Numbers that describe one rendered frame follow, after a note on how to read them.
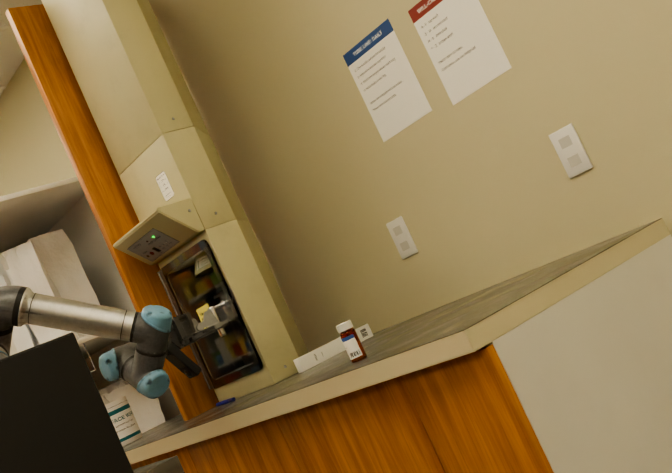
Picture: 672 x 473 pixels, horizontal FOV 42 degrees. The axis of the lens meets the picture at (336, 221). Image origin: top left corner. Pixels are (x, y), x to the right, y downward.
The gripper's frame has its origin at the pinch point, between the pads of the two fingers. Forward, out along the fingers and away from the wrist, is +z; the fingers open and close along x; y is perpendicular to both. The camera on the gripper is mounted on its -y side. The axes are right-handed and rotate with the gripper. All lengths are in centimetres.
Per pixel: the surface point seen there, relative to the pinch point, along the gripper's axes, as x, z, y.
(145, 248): 17.5, -1.1, 30.7
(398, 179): -40, 49, 17
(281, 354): -5.3, 11.6, -14.0
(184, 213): -5.3, 1.6, 32.7
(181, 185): -3.4, 5.7, 41.0
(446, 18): -79, 49, 45
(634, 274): -109, 27, -28
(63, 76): 32, 5, 94
